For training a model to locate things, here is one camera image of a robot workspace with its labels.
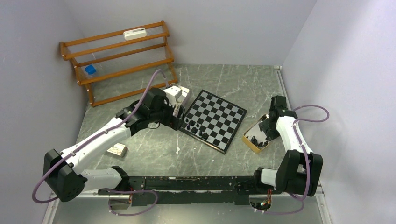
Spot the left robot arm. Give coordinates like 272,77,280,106
43,85,189,202

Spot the purple cable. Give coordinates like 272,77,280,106
263,104,330,216
32,69,171,217

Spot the white box on rack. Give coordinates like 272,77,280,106
123,27,147,41

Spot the pink tin of white pieces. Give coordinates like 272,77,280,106
171,83,190,116

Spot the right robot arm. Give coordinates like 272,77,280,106
252,95,323,201

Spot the blue cap container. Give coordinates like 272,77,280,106
84,64,97,75

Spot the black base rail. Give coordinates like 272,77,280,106
98,176,280,206

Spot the gold tin of black pieces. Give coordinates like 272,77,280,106
241,114,271,154

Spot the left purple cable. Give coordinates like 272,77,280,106
32,69,171,217

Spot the wooden shelf rack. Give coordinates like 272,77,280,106
59,20,178,107

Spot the small card box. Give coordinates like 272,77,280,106
107,143,128,157

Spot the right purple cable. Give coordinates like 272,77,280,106
263,104,330,216

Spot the chessboard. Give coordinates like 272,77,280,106
179,90,247,154

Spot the black chess king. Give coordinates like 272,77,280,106
202,133,209,140

